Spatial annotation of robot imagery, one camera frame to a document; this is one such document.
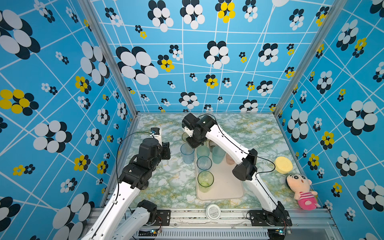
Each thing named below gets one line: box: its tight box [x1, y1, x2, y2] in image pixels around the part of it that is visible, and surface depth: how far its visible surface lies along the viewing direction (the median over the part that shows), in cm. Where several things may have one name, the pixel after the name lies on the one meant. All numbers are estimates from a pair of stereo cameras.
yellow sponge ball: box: [275, 156, 293, 174], surface depth 91 cm
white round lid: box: [205, 204, 221, 222], surface depth 71 cm
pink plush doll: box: [286, 173, 321, 211], surface depth 78 cm
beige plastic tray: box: [195, 147, 244, 201], surface depth 85 cm
